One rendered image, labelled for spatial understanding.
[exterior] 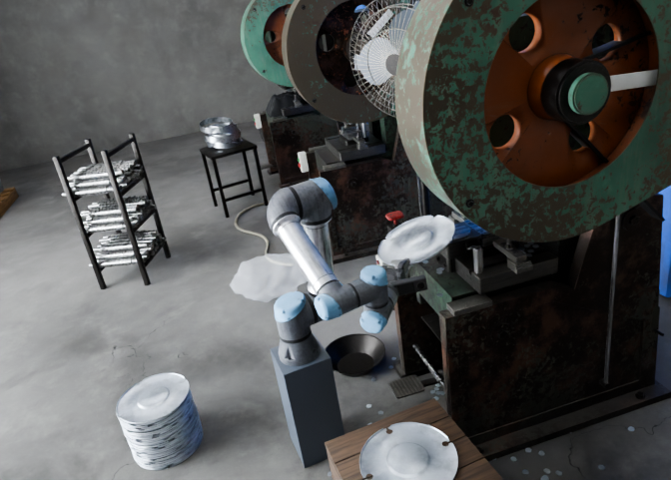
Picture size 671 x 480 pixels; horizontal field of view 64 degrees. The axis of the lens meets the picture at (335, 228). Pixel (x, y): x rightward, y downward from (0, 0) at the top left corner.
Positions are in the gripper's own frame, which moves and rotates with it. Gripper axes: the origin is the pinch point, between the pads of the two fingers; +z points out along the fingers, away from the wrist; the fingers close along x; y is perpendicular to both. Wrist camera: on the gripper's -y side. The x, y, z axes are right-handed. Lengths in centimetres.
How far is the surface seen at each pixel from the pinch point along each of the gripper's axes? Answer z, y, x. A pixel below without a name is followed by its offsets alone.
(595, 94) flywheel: -9, -54, -57
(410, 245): 8.2, 1.6, -1.6
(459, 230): 22.9, -12.8, -0.6
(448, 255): 14.4, -10.1, 5.5
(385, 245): 11.9, 12.3, 1.2
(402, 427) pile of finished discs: -36, -3, 40
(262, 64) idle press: 251, 191, -25
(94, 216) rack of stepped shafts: 80, 239, 30
